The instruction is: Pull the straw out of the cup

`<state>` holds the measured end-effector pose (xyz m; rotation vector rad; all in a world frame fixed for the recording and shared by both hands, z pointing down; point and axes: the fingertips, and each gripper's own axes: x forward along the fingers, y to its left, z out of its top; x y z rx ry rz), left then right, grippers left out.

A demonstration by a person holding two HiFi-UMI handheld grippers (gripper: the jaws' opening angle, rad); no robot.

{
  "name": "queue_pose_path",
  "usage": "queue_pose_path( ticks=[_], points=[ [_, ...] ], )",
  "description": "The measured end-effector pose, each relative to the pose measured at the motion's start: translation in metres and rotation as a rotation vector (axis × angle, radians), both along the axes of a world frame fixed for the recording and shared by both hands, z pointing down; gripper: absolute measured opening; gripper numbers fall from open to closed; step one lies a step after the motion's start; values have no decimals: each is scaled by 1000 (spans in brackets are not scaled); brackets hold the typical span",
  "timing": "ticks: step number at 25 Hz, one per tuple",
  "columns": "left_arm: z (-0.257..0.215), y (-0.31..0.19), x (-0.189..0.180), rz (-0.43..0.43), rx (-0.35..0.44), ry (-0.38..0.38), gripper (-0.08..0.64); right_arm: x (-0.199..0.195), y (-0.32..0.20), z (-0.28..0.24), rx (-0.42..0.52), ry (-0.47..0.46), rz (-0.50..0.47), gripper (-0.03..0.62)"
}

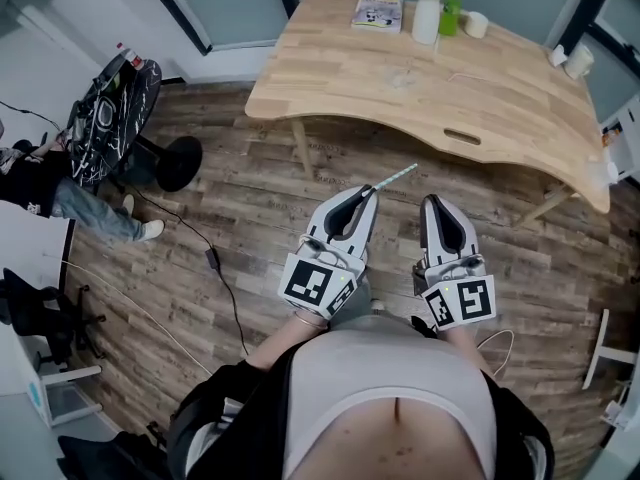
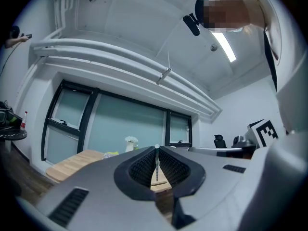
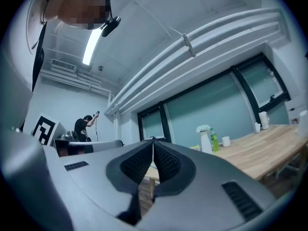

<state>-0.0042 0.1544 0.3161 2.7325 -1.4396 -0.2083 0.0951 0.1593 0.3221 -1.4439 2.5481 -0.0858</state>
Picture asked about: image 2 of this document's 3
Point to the black office chair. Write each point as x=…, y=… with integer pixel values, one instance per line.
x=220, y=141

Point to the red-capped plastic bottle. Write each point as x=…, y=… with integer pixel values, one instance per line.
x=23, y=123

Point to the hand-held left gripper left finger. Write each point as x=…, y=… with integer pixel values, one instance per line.
x=96, y=177

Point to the black framed window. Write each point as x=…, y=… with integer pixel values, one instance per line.
x=179, y=129
x=72, y=105

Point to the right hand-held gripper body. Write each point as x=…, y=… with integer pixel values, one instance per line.
x=264, y=133

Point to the white insulated pipe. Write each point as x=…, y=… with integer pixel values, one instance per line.
x=96, y=46
x=84, y=56

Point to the person's head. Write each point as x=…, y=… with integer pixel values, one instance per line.
x=223, y=8

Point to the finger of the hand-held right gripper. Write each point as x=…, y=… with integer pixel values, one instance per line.
x=211, y=150

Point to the black head-mounted camera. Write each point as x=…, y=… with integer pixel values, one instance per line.
x=192, y=25

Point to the person's white crop top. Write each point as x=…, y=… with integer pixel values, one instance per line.
x=293, y=68

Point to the person's black jacket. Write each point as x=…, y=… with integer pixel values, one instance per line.
x=270, y=64

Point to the black marbled round table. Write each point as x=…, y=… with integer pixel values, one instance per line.
x=12, y=135

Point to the white vertical pipe bundle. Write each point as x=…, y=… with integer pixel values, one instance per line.
x=57, y=8

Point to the large frosted glass pane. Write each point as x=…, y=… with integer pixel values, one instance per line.
x=127, y=124

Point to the white flowers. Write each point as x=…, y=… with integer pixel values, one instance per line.
x=131, y=139

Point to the white pipe bracket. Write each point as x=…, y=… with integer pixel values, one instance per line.
x=163, y=75

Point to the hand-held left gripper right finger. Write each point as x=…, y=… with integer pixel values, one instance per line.
x=211, y=177

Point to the white vase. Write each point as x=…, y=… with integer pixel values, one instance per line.
x=129, y=147

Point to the rectangular ceiling light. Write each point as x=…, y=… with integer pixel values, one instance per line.
x=226, y=47

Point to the clear plastic stick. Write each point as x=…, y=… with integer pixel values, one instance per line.
x=156, y=157

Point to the white yellow illustrated book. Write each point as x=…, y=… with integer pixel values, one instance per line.
x=110, y=155

